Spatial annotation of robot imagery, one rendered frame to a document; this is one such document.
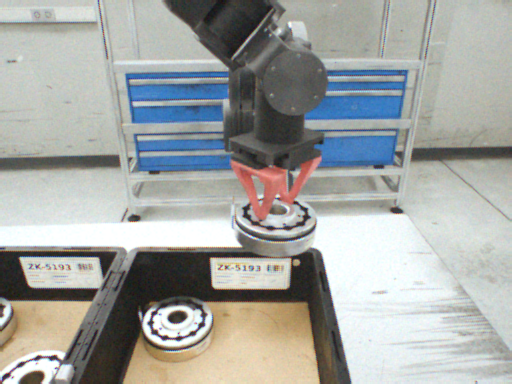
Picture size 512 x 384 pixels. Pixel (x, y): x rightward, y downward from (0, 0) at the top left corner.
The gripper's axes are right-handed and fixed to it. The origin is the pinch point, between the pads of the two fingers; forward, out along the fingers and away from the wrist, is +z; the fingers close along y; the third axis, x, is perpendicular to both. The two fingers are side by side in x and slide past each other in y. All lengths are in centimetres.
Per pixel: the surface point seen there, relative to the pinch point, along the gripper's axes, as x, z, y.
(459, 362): -22.2, 33.5, 27.9
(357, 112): 82, 37, 172
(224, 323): 6.0, 22.1, -2.9
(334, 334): -11.6, 13.0, -1.1
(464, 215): 23, 99, 221
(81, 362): 5.8, 12.7, -24.6
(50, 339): 22.5, 23.1, -22.7
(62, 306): 28.2, 23.1, -18.3
